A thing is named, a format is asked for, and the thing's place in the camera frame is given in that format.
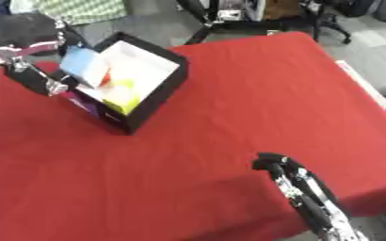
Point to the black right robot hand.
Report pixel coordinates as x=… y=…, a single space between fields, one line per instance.
x=310 y=205

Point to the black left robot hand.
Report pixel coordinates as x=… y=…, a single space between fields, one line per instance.
x=32 y=80

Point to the light blue block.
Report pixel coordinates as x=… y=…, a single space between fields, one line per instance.
x=82 y=65

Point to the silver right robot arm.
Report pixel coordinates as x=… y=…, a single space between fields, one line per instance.
x=342 y=230

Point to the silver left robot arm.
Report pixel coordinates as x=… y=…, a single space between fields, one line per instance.
x=4 y=51

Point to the black box with white inside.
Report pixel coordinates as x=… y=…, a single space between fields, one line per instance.
x=159 y=95

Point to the brown cardboard box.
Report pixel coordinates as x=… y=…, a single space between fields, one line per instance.
x=282 y=8

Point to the dark grey bag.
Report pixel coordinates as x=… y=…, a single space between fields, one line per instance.
x=18 y=29

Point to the small orange block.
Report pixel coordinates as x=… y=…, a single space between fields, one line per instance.
x=106 y=79

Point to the green and white checked cloth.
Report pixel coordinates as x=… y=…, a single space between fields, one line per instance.
x=81 y=9

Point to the yellow-green block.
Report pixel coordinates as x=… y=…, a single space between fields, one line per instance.
x=122 y=98

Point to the black chair base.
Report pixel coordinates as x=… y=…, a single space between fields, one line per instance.
x=218 y=23

